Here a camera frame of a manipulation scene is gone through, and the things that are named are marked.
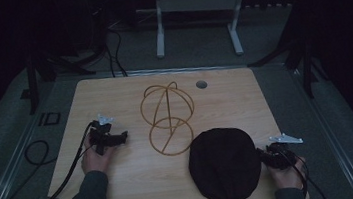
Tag person's right hand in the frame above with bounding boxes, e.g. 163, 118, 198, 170
266, 155, 311, 194

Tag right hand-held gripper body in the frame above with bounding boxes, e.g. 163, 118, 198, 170
259, 131, 307, 173

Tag gold wire hat stand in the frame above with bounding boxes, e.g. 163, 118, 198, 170
138, 79, 201, 159

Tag black tripod stand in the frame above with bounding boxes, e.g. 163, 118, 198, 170
15, 45, 101, 117
242, 21, 332, 107

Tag person's left hand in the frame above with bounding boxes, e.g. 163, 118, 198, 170
78, 132, 120, 177

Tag black hat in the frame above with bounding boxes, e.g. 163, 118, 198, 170
184, 122, 267, 199

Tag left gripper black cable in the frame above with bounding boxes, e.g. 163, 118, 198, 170
22, 120, 105, 199

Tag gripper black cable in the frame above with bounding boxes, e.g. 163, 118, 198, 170
22, 120, 105, 199
279, 144, 329, 199

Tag grey table cable grommet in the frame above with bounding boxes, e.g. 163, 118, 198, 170
195, 79, 208, 90

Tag white metal desk frame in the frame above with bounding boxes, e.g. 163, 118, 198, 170
150, 0, 256, 65

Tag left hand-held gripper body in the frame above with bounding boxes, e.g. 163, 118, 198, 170
86, 112, 120, 158

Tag black hanging cables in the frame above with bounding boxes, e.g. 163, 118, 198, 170
99, 4, 130, 80

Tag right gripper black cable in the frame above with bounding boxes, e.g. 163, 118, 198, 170
279, 144, 329, 199

